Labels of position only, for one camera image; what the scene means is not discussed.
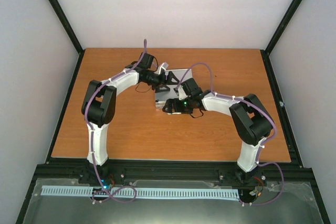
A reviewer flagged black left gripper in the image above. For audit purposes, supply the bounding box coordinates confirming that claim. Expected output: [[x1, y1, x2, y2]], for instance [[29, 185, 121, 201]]
[[143, 72, 177, 94]]

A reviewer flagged aluminium poker case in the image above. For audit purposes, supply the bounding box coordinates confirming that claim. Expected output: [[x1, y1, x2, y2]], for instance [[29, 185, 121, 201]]
[[154, 69, 187, 110]]

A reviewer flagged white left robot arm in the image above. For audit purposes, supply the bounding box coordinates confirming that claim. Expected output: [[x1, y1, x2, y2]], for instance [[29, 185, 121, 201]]
[[81, 52, 180, 184]]

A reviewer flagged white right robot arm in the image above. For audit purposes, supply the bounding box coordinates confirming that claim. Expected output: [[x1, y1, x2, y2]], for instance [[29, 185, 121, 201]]
[[162, 78, 277, 184]]

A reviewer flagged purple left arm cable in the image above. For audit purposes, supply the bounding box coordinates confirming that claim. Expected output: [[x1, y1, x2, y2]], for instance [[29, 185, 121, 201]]
[[86, 39, 137, 204]]

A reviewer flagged black front frame rail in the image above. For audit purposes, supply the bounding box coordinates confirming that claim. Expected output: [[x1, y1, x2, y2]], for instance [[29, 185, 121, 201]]
[[33, 158, 315, 186]]

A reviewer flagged light blue cable duct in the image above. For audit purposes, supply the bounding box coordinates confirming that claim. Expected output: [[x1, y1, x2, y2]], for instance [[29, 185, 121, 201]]
[[40, 185, 239, 200]]

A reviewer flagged black aluminium frame rail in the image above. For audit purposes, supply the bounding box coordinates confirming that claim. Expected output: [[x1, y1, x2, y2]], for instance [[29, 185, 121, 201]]
[[33, 0, 85, 54]]

